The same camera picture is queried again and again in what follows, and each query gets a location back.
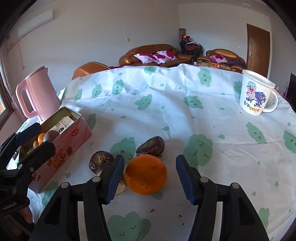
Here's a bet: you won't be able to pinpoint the large orange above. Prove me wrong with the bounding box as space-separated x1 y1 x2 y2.
123 154 168 195
38 133 46 145

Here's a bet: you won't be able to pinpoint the purple passion fruit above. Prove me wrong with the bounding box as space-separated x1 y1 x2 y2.
43 130 60 142

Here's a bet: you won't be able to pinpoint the small orange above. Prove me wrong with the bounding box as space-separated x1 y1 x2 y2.
33 140 39 149

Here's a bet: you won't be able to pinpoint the left hand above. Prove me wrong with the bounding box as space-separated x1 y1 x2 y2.
18 206 33 223

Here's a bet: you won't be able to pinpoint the pink biscuit tin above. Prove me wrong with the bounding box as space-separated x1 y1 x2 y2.
29 106 92 193

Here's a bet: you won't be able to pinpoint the pink electric kettle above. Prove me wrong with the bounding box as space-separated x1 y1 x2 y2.
16 66 61 121

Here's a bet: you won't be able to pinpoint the brown leather chair back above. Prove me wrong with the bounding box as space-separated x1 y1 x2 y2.
72 62 111 80

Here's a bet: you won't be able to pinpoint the dark wrapped date candy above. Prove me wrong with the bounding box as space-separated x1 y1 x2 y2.
135 136 165 158

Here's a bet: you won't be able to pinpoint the white cloud-print tablecloth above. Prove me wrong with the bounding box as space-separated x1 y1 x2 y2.
28 64 295 240

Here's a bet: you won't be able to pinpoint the white air conditioner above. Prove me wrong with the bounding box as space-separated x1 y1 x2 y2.
18 9 53 39

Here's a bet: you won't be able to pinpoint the white cartoon mug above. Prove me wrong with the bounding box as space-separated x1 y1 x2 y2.
239 69 278 116

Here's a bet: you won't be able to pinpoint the brown leather sofa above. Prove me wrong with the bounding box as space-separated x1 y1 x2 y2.
119 44 196 68

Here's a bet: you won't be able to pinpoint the black television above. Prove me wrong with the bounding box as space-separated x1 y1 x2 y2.
285 74 296 110

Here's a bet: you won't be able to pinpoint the pink floral cushion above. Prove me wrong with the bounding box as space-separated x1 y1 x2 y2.
134 53 159 64
153 50 177 64

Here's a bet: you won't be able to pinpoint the brown leather armchair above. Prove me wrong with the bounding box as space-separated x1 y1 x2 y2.
197 49 246 73

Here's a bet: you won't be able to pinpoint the pink cushion on armchair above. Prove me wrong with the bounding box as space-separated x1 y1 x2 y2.
209 54 228 63

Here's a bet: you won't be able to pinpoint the stacked dark chairs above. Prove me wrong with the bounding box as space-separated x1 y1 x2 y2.
179 29 203 58

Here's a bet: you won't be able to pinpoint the brown wooden door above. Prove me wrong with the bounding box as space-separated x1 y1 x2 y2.
246 24 270 77

